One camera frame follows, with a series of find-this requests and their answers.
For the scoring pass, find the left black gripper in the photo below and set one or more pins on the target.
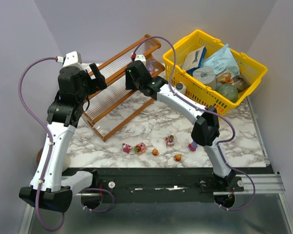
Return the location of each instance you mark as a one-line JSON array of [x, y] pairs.
[[93, 79]]

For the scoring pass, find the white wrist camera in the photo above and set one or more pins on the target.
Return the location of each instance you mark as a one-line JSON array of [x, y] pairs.
[[71, 59], [140, 57]]

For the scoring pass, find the dark pink cake toy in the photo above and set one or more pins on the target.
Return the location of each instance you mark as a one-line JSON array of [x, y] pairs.
[[126, 148]]

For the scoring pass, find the grey round tin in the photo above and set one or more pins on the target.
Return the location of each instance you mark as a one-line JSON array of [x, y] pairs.
[[206, 76]]

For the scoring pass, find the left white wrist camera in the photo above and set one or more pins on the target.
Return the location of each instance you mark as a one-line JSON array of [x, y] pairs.
[[71, 59]]

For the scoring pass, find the brown snack packet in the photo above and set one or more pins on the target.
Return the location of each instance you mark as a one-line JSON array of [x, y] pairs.
[[240, 83]]

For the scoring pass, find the green melon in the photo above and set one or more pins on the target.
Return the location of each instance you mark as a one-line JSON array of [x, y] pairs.
[[228, 91]]

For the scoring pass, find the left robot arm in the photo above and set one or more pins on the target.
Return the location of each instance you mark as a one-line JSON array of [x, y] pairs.
[[47, 190]]

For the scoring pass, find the tape roll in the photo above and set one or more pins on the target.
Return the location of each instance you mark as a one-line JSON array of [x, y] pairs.
[[66, 164]]

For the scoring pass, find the small burger toy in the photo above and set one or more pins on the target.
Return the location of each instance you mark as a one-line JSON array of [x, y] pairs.
[[155, 152]]

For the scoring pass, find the wooden tiered shelf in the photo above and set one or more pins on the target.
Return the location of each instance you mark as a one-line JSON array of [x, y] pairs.
[[102, 103]]

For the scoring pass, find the light blue chips bag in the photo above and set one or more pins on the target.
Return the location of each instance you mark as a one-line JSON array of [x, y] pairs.
[[224, 65]]

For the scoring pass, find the pink white cake toy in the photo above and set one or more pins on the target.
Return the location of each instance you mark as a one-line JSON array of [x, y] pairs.
[[170, 140]]

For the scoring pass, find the white bottle grey cap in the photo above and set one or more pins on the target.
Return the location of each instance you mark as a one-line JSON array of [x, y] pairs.
[[180, 87]]

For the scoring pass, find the blue white box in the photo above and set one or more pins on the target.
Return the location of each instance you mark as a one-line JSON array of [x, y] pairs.
[[194, 60]]

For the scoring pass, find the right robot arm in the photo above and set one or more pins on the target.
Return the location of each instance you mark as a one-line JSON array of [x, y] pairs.
[[205, 121]]

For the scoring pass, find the yellow plastic basket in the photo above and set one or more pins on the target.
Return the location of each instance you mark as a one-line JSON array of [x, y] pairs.
[[174, 59]]

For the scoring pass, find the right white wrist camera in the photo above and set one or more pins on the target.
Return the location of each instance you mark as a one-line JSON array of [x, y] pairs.
[[140, 57]]

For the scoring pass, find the pink strawberry cake toy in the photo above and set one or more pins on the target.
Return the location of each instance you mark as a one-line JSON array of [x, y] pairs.
[[140, 148]]

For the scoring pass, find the orange bear toy front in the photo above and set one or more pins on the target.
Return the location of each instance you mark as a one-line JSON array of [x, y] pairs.
[[178, 157]]

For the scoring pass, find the purple sitting bunny toy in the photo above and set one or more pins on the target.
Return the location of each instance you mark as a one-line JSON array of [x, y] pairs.
[[193, 146]]

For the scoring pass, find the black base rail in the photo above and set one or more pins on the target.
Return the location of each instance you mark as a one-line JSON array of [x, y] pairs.
[[160, 185]]

